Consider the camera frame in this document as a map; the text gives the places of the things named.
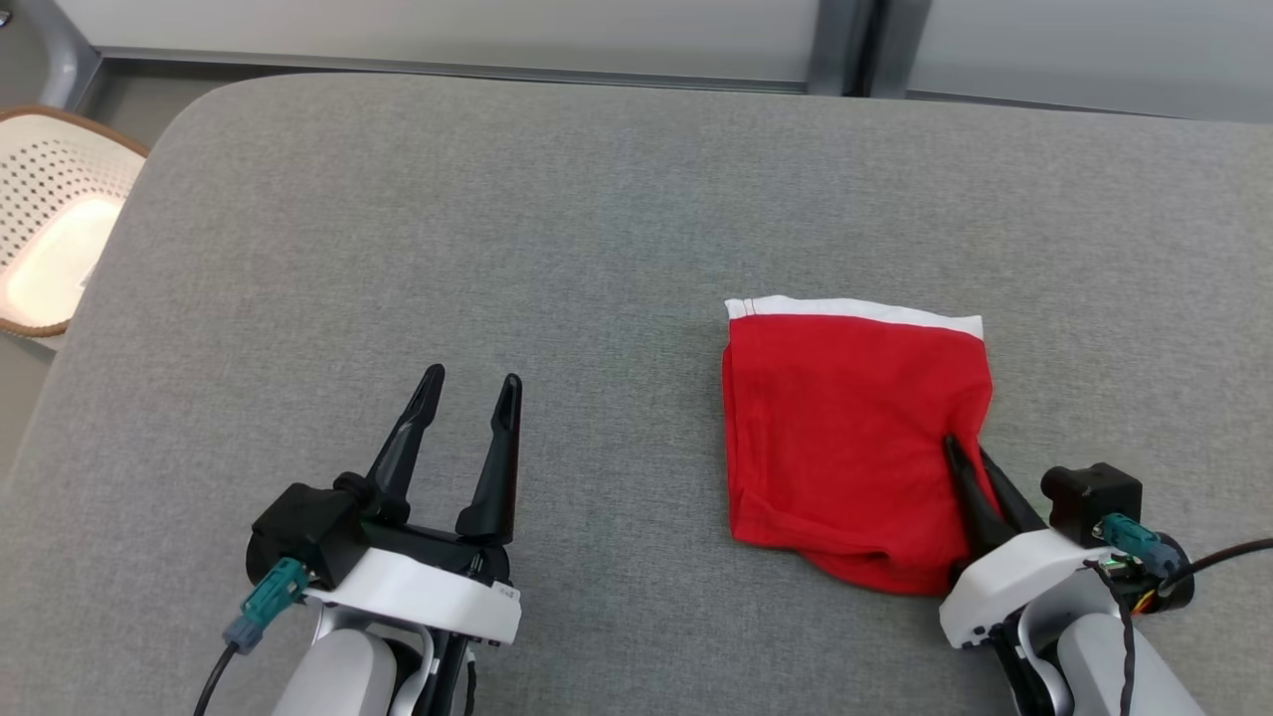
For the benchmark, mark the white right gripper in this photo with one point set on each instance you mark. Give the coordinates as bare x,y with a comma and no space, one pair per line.
1004,587

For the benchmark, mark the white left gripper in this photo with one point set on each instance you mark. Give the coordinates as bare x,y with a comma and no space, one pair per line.
418,592

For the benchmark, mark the red shorts with white stripe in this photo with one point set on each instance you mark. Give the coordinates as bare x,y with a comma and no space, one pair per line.
835,438

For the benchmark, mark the right arm white and grey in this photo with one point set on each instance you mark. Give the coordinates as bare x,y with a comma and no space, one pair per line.
1084,666

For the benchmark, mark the grey fabric sofa cushion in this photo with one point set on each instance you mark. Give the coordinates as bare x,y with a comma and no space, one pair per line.
497,249

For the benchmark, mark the beige perforated laundry basket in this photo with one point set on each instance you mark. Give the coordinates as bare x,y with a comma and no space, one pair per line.
60,199

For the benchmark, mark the grey curved metal leg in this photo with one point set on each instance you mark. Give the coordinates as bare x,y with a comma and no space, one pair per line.
60,50

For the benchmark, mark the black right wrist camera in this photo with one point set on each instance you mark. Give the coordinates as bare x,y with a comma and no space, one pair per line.
1089,497

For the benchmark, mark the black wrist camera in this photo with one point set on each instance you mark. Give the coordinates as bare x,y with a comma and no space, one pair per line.
1089,497
308,527

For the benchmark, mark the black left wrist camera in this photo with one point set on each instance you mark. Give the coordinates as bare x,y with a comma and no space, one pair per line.
308,527

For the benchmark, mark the grey partition post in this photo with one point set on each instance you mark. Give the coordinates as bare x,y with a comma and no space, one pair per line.
865,45

